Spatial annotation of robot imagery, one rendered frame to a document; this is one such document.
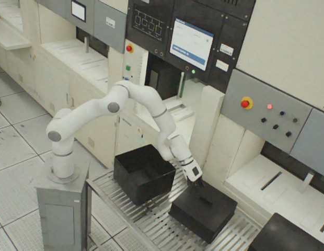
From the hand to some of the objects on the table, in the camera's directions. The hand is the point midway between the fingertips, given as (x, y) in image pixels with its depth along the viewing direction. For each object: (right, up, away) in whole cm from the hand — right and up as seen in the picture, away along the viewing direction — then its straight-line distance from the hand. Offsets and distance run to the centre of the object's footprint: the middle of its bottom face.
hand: (199, 186), depth 176 cm
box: (+35, -42, -18) cm, 58 cm away
